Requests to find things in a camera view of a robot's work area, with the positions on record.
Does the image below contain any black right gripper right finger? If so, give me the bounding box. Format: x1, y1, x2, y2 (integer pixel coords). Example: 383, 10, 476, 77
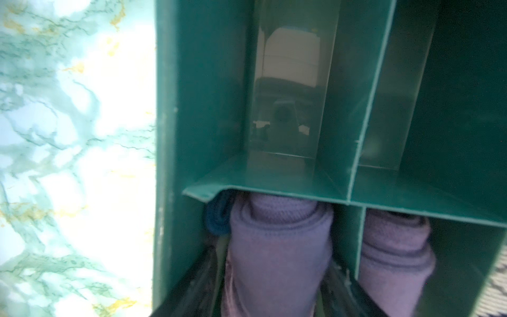
320, 261, 386, 317

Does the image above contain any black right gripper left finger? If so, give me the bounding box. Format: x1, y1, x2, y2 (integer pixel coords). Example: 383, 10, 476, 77
151, 247, 218, 317

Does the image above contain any purple teal sock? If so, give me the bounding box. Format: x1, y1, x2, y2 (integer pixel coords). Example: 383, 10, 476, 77
204, 190, 334, 316

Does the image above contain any green compartment tray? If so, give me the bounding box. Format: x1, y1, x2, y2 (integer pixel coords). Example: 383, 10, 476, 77
153, 1, 506, 316

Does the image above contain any purple rolled sock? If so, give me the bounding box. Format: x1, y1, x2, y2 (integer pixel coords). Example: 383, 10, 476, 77
358, 209, 436, 316

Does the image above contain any black white rolled sock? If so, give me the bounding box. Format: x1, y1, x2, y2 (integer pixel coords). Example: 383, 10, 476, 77
474, 245, 507, 317

